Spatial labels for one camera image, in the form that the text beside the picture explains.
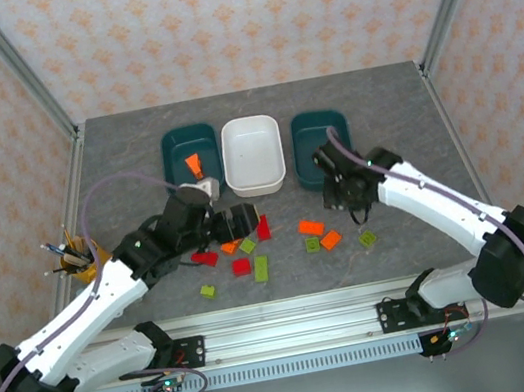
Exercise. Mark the green square lego brick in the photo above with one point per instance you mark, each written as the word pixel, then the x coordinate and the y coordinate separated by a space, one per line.
pixel 367 238
pixel 312 245
pixel 247 245
pixel 208 292

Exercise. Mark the orange square lego brick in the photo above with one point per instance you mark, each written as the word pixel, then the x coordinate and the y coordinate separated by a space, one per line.
pixel 330 239

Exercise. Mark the red square lego brick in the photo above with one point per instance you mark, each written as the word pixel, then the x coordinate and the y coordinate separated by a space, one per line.
pixel 241 266

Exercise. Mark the green long lego brick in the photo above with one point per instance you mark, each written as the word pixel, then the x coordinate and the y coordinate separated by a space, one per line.
pixel 261 269

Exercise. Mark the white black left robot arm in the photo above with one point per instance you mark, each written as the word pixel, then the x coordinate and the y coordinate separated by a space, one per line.
pixel 84 308

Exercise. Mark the white plastic container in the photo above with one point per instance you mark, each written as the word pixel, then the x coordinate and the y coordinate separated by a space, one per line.
pixel 252 157

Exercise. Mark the teal plastic container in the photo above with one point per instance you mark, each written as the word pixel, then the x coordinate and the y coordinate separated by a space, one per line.
pixel 177 145
pixel 311 131

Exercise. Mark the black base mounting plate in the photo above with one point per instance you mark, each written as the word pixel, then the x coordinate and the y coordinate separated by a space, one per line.
pixel 390 318
pixel 193 352

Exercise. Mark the yellow pencil cup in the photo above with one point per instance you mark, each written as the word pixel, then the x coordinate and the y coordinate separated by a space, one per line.
pixel 84 277

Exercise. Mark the beige wooden stick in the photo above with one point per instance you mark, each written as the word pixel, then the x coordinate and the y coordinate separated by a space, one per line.
pixel 75 258

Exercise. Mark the aluminium mounting beam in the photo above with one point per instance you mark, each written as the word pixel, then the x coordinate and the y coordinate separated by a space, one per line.
pixel 290 325

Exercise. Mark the yellow pencil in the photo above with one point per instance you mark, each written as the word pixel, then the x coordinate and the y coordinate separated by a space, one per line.
pixel 68 235

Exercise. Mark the blue pen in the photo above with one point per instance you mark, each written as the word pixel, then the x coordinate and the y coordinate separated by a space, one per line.
pixel 55 248

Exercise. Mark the black pencil white tip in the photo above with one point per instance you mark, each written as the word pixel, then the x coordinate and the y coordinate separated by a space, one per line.
pixel 54 271

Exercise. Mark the small circuit board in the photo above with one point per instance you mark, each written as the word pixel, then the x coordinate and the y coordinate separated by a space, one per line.
pixel 166 385
pixel 451 336

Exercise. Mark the aluminium table side rail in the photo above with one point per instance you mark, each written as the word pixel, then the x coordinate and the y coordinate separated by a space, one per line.
pixel 473 169
pixel 74 188

